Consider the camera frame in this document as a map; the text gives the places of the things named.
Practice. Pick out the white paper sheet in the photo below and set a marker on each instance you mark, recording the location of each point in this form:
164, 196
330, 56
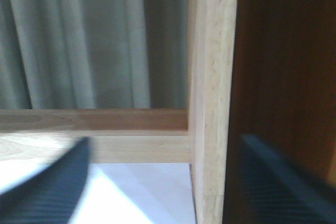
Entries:
123, 193

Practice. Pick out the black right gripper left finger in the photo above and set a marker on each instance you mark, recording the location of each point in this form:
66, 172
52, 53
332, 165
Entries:
52, 195

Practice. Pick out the wooden shelf unit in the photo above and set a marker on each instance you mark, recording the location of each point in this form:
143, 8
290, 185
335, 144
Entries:
263, 67

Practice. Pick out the grey curtain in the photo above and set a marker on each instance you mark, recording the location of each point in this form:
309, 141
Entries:
93, 54

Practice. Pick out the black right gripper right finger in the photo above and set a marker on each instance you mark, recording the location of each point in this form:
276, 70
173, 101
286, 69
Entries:
268, 184

